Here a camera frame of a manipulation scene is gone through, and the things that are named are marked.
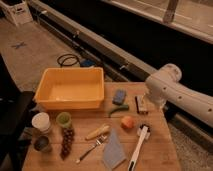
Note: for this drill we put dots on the green chili pepper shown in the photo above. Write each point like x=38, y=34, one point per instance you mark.
x=123, y=107

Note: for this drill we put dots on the white storage box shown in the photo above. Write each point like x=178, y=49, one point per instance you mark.
x=17, y=14

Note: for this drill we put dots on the green plastic cup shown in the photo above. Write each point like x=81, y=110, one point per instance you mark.
x=64, y=120

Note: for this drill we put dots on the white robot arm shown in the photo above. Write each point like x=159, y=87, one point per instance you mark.
x=164, y=86

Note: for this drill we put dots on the blue sponge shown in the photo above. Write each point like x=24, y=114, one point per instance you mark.
x=119, y=97

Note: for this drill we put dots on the orange peach fruit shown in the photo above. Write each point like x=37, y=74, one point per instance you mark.
x=127, y=122

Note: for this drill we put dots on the white paper cup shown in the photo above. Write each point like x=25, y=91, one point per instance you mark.
x=41, y=121

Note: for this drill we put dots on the silver metal fork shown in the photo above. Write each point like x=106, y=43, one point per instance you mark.
x=97, y=143

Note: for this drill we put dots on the black whiteboard eraser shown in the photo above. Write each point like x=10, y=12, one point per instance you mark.
x=140, y=105

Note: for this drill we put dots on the grey metal cup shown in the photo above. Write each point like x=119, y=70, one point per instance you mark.
x=42, y=144

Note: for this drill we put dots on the blue floor object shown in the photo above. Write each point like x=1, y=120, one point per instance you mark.
x=87, y=63

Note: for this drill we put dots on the yellow plastic bin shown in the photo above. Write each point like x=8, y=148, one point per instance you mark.
x=71, y=88

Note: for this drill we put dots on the dark grape bunch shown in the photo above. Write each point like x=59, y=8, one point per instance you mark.
x=67, y=138

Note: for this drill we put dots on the blue folded cloth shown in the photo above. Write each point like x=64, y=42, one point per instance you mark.
x=113, y=153

